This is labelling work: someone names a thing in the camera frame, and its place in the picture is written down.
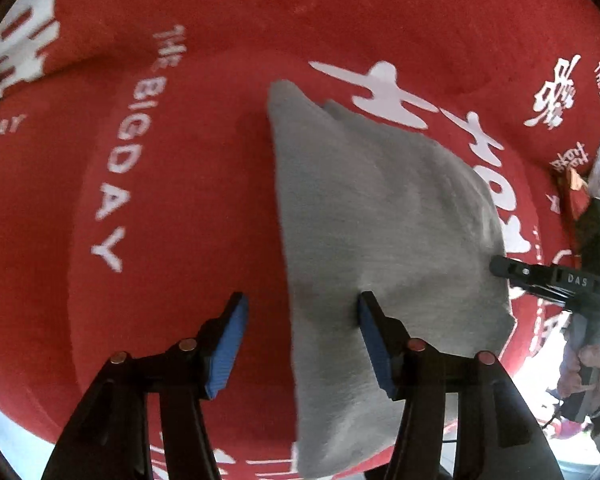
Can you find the person's right hand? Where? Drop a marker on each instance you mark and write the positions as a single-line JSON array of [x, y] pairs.
[[597, 360]]

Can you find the red printed blanket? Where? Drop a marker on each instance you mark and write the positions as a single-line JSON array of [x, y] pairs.
[[205, 135]]

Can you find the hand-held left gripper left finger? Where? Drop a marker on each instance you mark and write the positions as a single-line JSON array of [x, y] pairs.
[[227, 350]]

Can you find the red pillow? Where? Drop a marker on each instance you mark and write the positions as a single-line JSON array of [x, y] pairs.
[[575, 200]]

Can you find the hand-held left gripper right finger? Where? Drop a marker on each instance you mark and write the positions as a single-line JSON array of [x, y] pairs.
[[375, 350]]

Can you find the white bed sheet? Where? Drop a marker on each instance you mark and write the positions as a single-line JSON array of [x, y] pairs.
[[5, 430]]

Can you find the grey sock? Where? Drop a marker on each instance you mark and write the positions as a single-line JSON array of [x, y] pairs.
[[380, 210]]

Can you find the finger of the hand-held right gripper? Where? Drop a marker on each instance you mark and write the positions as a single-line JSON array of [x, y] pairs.
[[525, 276]]

